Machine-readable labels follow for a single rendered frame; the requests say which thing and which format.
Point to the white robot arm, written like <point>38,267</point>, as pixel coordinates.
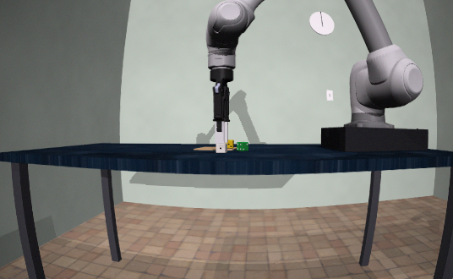
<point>388,78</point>

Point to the white die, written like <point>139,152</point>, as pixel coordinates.
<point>221,148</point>

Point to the green die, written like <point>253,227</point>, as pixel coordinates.
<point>242,146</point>

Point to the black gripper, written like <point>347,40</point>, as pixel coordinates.
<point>221,101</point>

